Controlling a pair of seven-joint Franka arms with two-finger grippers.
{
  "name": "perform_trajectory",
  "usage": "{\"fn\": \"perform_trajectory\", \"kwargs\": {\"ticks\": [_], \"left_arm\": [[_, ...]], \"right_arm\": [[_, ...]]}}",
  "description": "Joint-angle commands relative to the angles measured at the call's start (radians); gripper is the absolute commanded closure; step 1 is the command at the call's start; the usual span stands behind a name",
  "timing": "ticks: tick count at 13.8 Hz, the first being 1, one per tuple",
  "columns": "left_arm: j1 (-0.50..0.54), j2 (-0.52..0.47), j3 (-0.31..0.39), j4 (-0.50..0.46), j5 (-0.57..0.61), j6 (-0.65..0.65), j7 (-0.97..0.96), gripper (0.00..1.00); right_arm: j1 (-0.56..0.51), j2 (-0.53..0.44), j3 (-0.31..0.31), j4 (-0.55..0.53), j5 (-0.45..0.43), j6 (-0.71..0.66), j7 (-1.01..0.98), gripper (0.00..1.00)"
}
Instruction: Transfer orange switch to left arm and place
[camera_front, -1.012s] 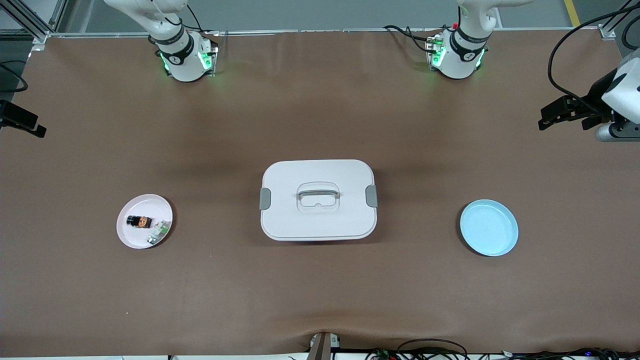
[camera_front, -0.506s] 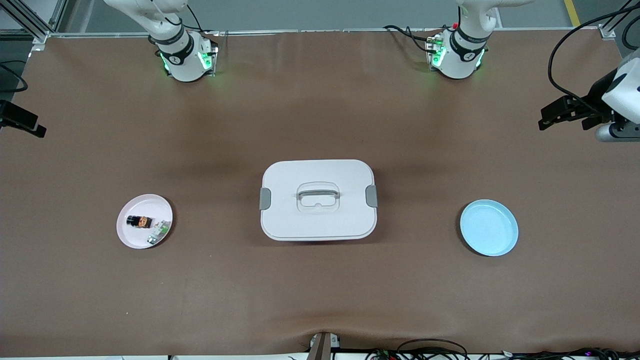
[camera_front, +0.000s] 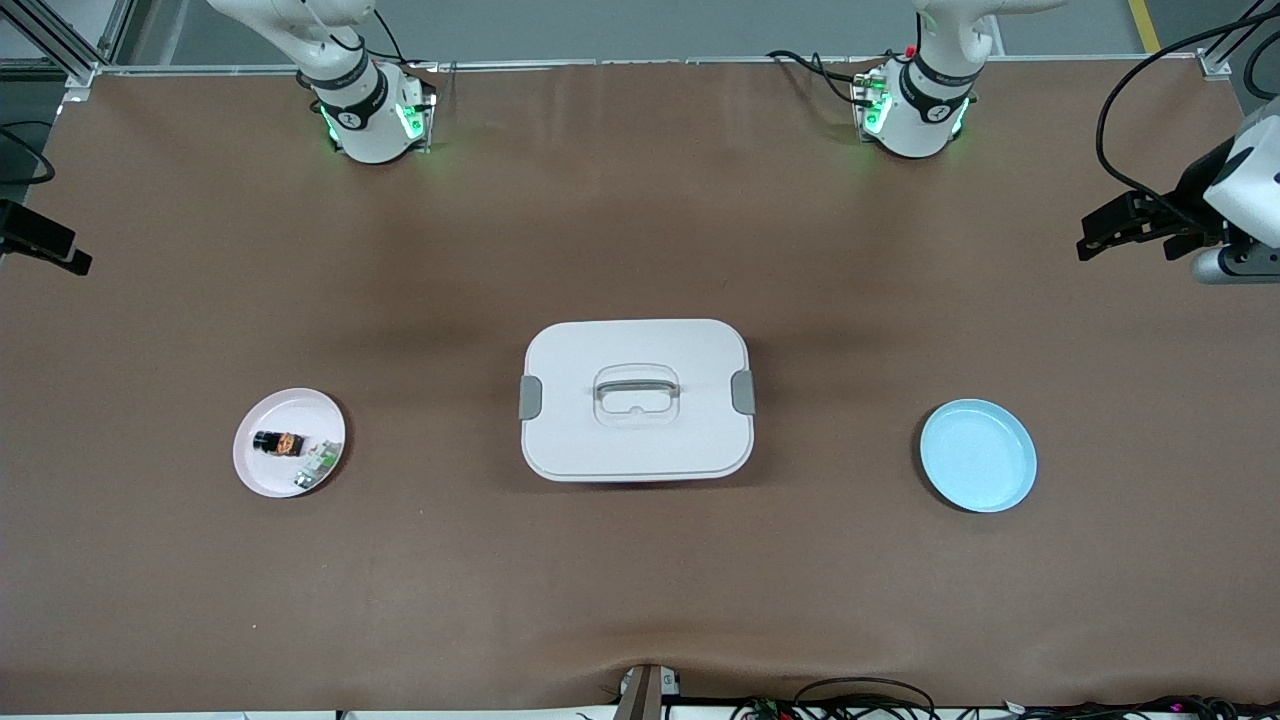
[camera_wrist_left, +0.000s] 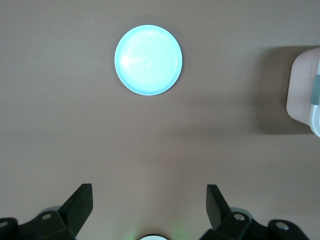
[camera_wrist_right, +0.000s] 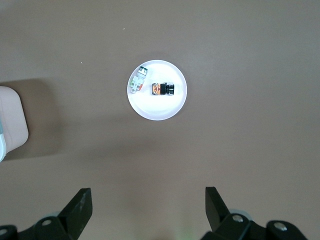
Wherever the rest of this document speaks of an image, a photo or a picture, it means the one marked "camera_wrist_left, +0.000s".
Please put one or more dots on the white lidded storage box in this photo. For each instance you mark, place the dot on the white lidded storage box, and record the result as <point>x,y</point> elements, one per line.
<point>300,87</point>

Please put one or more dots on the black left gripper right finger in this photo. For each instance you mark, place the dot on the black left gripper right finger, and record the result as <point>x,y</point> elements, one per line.
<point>218,212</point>

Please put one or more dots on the light blue round plate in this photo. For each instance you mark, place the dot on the light blue round plate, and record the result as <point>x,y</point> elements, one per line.
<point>148,60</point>

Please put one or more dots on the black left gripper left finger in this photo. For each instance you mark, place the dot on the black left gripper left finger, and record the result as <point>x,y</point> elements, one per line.
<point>75,210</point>

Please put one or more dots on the brown table mat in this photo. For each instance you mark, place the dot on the brown table mat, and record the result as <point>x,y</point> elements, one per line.
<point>75,125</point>

